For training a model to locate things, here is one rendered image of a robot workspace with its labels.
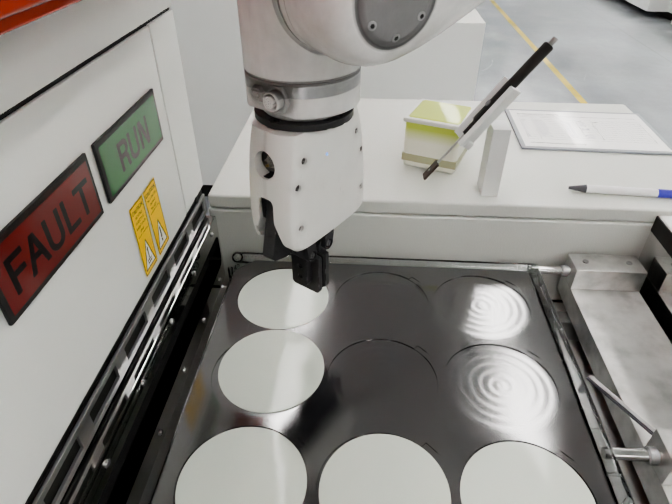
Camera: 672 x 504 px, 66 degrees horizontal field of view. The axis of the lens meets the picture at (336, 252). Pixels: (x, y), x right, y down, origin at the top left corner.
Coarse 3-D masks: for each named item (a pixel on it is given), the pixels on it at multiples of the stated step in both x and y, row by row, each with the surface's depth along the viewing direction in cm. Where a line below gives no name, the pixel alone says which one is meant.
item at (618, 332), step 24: (576, 312) 59; (600, 312) 58; (624, 312) 58; (648, 312) 58; (600, 336) 55; (624, 336) 55; (648, 336) 55; (600, 360) 53; (624, 360) 52; (648, 360) 52; (624, 384) 49; (648, 384) 49; (648, 408) 47; (624, 432) 47; (648, 480) 43
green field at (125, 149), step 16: (144, 112) 44; (128, 128) 41; (144, 128) 44; (112, 144) 38; (128, 144) 41; (144, 144) 44; (112, 160) 38; (128, 160) 41; (112, 176) 39; (128, 176) 41; (112, 192) 39
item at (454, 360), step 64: (320, 320) 54; (384, 320) 54; (448, 320) 54; (512, 320) 54; (320, 384) 47; (384, 384) 47; (448, 384) 47; (512, 384) 47; (192, 448) 42; (320, 448) 42; (448, 448) 42; (576, 448) 42
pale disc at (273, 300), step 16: (272, 272) 60; (288, 272) 60; (256, 288) 58; (272, 288) 58; (288, 288) 58; (304, 288) 58; (240, 304) 56; (256, 304) 56; (272, 304) 56; (288, 304) 56; (304, 304) 56; (320, 304) 56; (256, 320) 54; (272, 320) 54; (288, 320) 54; (304, 320) 54
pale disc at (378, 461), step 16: (352, 448) 42; (368, 448) 42; (384, 448) 42; (400, 448) 42; (416, 448) 42; (336, 464) 41; (352, 464) 41; (368, 464) 41; (384, 464) 41; (400, 464) 41; (416, 464) 41; (432, 464) 41; (320, 480) 40; (336, 480) 40; (352, 480) 40; (368, 480) 40; (384, 480) 40; (400, 480) 40; (416, 480) 40; (432, 480) 40; (320, 496) 39; (336, 496) 39; (352, 496) 39; (368, 496) 39; (384, 496) 39; (400, 496) 39; (416, 496) 39; (432, 496) 39; (448, 496) 39
